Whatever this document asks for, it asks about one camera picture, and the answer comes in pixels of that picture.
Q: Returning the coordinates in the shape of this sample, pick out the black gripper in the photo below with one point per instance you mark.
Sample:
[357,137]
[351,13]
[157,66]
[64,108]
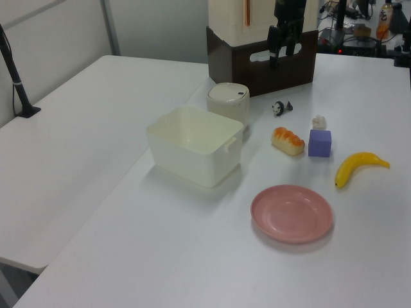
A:
[289,11]

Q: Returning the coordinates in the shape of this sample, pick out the cream lidded trash can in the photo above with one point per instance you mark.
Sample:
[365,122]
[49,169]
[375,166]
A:
[226,110]

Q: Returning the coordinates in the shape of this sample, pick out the cream open storage bin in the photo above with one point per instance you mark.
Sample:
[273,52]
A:
[192,160]

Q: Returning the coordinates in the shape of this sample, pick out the black background stand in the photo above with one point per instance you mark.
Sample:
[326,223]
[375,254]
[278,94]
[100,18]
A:
[340,16]

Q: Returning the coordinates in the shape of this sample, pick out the dark brown drawer box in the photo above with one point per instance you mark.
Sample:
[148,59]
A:
[224,67]

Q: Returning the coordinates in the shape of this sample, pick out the panda figurine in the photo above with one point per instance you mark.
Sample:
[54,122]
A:
[279,108]

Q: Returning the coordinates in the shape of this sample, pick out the black device with red light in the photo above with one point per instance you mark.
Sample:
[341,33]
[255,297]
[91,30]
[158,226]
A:
[358,46]

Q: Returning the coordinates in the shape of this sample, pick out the small brown cardboard box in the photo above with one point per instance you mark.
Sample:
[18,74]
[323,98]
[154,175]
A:
[362,30]

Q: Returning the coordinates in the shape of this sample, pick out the small white figurine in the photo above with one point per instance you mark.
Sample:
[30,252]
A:
[318,122]

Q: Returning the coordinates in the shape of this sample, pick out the toy bread loaf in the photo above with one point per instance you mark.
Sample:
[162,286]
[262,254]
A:
[287,141]

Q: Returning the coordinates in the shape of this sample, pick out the orange drink bottle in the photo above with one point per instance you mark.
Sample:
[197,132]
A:
[383,22]

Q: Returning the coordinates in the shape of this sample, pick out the purple cube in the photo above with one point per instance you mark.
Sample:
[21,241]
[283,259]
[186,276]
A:
[319,146]

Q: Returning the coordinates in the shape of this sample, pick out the yellow toy banana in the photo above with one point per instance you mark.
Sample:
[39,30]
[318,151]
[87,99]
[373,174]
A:
[350,165]

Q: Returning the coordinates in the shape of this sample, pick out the pink plate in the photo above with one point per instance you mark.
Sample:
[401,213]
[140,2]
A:
[290,215]

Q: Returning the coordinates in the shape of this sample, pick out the black pole with clamp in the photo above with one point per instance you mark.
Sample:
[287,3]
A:
[16,85]

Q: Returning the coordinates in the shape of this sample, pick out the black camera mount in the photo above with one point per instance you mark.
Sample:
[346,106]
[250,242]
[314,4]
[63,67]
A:
[403,53]

